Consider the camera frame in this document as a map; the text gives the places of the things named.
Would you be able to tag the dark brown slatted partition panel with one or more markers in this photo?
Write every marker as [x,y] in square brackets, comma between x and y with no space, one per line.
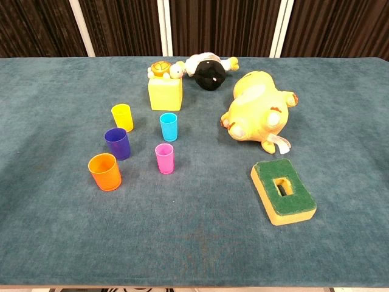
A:
[121,27]
[340,27]
[222,27]
[36,27]

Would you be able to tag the pink plastic cup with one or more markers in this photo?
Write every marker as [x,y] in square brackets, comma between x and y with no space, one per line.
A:
[165,161]

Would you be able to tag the white partition post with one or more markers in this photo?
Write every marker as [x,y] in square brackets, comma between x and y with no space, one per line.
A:
[281,30]
[164,30]
[82,30]

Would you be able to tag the small turtle toy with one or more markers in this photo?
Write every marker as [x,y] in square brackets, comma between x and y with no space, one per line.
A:
[159,69]

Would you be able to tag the teal velvet table cover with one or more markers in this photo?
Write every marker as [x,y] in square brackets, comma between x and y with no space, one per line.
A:
[194,243]

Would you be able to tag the yellow foam cube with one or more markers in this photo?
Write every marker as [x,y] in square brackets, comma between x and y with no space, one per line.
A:
[165,95]

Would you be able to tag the orange plastic cup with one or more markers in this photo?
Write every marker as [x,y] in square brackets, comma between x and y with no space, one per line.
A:
[106,178]

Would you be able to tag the blue plastic cup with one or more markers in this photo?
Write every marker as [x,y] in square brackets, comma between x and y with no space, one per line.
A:
[169,129]

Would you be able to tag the yellow plush animal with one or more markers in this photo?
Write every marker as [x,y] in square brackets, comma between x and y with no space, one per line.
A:
[258,112]

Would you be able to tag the black and white plush doll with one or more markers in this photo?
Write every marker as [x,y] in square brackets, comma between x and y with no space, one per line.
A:
[209,77]

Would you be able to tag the purple plastic cup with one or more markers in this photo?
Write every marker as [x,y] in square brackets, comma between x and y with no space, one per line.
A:
[120,149]

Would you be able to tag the green and yellow sponge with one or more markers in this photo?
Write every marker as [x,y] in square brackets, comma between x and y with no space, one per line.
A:
[270,179]

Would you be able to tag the yellow plastic cup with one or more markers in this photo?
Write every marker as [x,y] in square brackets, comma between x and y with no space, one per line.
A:
[124,120]

